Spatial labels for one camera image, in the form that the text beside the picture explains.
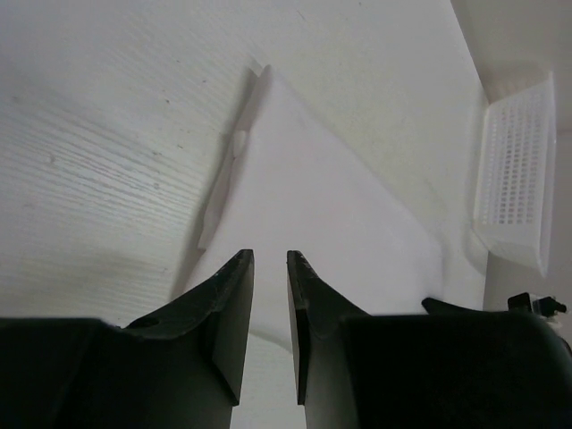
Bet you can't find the white plastic basket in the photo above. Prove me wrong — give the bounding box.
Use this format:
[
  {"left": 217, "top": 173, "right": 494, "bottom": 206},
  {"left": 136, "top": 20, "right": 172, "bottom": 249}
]
[{"left": 473, "top": 74, "right": 557, "bottom": 276}]

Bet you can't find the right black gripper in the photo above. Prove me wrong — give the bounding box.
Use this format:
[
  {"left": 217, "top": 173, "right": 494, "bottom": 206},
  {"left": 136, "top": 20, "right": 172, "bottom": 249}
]
[{"left": 422, "top": 292, "right": 570, "bottom": 349}]

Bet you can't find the white tank top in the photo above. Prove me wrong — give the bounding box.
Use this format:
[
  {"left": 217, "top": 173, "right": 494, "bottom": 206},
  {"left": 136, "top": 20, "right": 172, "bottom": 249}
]
[{"left": 196, "top": 64, "right": 486, "bottom": 345}]

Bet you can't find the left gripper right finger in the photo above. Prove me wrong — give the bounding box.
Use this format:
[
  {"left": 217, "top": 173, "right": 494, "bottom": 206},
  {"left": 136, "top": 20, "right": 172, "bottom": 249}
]
[{"left": 287, "top": 250, "right": 571, "bottom": 428}]

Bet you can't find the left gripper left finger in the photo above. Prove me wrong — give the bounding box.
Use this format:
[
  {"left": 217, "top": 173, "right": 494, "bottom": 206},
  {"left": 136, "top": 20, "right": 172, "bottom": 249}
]
[{"left": 1, "top": 249, "right": 254, "bottom": 428}]

